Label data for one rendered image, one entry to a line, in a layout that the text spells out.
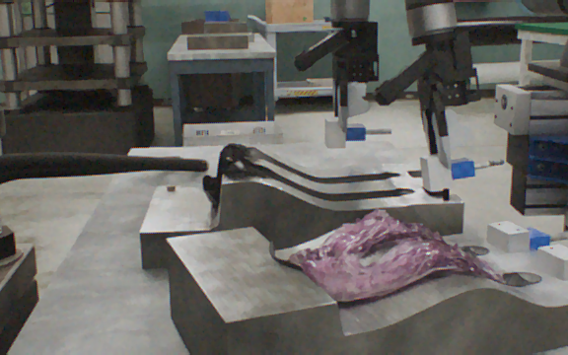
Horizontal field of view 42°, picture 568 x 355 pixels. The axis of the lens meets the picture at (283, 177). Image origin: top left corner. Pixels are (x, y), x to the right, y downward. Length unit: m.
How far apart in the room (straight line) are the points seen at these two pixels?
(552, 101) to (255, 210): 0.76
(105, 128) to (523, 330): 4.45
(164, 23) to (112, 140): 2.73
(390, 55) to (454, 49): 6.71
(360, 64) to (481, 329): 0.71
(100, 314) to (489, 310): 0.50
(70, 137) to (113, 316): 4.23
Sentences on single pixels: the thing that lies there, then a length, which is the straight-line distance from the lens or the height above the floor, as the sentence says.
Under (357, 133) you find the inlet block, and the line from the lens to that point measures 1.46.
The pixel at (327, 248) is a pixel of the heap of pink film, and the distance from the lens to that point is 0.94.
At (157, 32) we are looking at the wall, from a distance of 7.70.
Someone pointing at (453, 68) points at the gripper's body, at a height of 1.09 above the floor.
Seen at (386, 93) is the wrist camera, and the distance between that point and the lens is 1.17.
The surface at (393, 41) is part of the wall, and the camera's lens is 7.90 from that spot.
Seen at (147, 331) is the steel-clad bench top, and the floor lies 0.80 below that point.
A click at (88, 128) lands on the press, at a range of 5.18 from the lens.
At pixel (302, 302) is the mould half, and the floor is 0.91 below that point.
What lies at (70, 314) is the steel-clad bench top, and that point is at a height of 0.80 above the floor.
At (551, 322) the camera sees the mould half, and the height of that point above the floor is 0.84.
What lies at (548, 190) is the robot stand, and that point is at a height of 0.78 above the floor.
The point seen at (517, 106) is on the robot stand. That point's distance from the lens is 1.62.
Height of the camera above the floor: 1.22
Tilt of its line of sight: 15 degrees down
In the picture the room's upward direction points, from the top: 1 degrees counter-clockwise
